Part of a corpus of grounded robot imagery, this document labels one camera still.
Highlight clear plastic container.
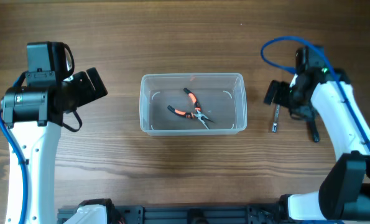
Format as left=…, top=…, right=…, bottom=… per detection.
left=139, top=73, right=247, bottom=136

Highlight red black screwdriver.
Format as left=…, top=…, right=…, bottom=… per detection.
left=307, top=120, right=320, bottom=142

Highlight orange black needle-nose pliers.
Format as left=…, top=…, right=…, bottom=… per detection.
left=167, top=88, right=213, bottom=129

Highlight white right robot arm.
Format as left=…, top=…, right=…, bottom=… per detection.
left=264, top=68, right=370, bottom=222

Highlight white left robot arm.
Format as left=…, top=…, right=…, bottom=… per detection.
left=0, top=68, right=108, bottom=223

